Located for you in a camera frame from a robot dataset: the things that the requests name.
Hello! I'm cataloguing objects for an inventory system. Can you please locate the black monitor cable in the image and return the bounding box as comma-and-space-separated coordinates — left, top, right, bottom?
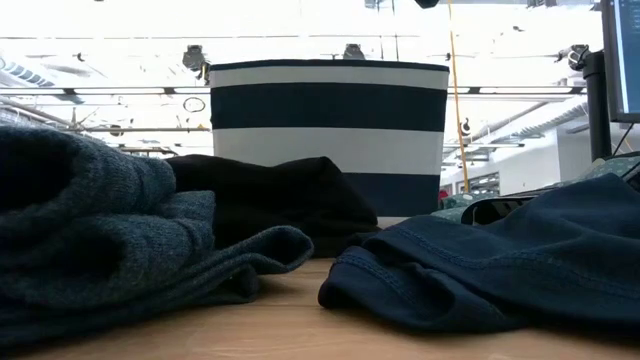
612, 122, 635, 157

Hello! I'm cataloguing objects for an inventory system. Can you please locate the computer monitor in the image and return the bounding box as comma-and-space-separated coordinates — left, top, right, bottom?
602, 0, 640, 124

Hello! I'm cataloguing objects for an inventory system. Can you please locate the yellow cable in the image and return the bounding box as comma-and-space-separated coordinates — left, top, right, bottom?
446, 0, 472, 194

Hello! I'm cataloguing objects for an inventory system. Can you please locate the black garment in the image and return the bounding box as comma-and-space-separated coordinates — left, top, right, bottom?
167, 154, 381, 259

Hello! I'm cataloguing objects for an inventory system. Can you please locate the dark teal knit sweater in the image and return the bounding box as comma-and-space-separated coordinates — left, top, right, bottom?
0, 124, 315, 346

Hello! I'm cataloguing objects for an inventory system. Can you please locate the navy white-printed shirt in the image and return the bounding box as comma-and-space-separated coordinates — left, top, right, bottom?
317, 172, 640, 334

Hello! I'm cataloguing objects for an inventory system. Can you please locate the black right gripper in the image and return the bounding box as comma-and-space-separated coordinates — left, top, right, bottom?
459, 162, 640, 227

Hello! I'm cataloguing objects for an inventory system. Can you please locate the blue white-striped fabric bin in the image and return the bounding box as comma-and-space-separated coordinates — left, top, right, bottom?
208, 58, 450, 217

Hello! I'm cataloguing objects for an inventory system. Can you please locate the teal dotted shirt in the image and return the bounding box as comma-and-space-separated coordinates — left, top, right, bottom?
430, 154, 640, 225

